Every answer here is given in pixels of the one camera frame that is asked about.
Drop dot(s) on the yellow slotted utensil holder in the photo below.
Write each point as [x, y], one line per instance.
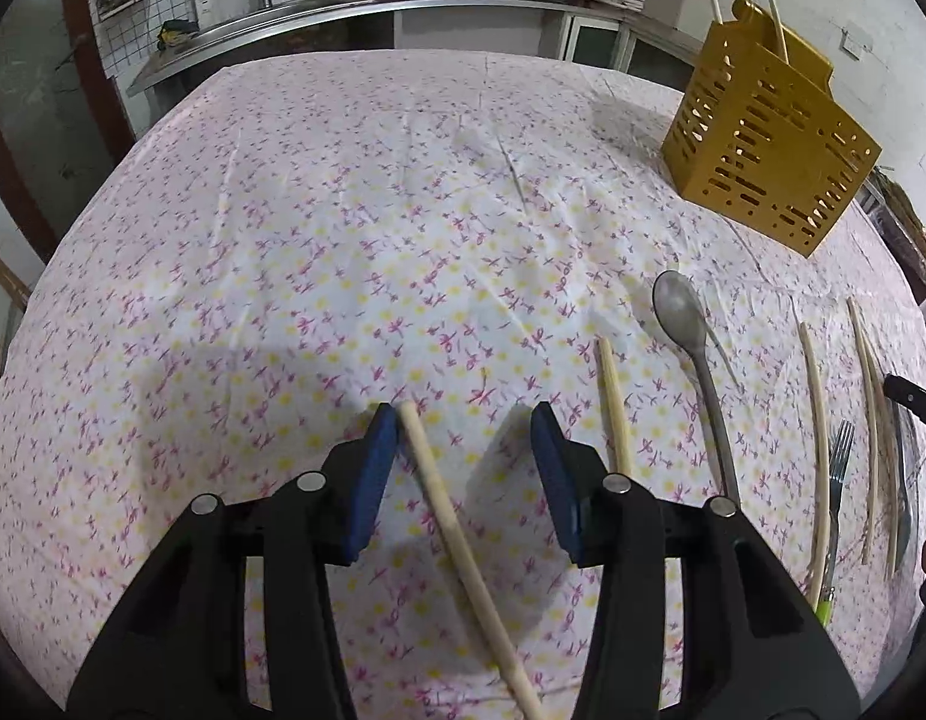
[770, 150]

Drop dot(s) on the metal spoon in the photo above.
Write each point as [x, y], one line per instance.
[680, 311]

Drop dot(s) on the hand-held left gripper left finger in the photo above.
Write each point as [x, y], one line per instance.
[373, 480]

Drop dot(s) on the white wall socket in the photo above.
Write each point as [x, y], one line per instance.
[853, 45]

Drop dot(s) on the cabinet door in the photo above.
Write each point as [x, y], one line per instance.
[594, 41]

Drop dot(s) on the yellow and black cloth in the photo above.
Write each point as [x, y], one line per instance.
[176, 34]

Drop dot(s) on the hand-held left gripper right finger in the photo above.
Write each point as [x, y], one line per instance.
[553, 465]

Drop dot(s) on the steel kitchen counter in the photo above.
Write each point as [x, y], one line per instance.
[320, 19]

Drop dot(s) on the floral tablecloth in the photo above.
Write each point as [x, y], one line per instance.
[283, 240]

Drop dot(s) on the grey metal utensil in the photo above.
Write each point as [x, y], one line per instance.
[907, 480]

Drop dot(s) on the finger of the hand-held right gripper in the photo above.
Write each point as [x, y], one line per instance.
[913, 397]

